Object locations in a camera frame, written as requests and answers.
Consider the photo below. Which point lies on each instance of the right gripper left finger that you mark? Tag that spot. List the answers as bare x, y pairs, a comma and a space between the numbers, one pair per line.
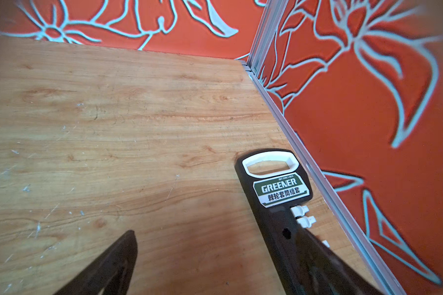
108, 274

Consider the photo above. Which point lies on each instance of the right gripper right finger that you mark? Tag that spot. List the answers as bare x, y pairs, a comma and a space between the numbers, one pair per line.
332, 269

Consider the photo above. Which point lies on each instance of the black remote-like tool strip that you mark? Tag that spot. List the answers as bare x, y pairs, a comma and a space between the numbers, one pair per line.
277, 189

